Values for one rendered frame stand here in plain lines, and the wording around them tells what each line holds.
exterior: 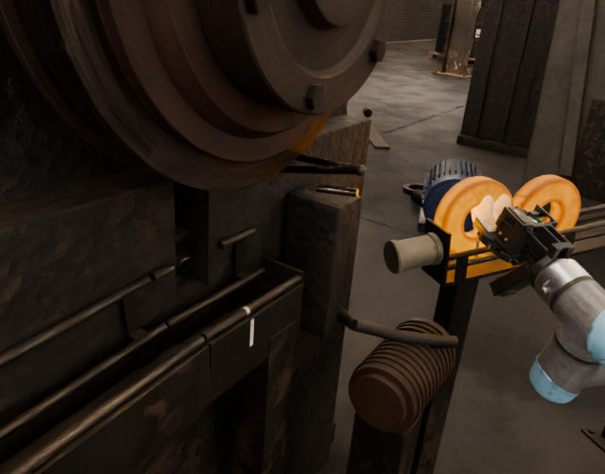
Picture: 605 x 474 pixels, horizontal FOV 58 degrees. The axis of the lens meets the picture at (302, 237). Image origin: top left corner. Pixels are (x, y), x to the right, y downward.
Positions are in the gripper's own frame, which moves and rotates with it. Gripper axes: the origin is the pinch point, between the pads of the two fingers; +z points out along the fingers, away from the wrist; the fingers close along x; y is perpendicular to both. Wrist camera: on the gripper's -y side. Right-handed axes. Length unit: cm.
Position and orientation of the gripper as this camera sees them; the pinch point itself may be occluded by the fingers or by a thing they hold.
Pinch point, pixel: (476, 209)
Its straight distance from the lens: 105.5
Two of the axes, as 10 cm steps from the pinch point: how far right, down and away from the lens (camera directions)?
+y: 1.7, -7.7, -6.1
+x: -9.3, 0.8, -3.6
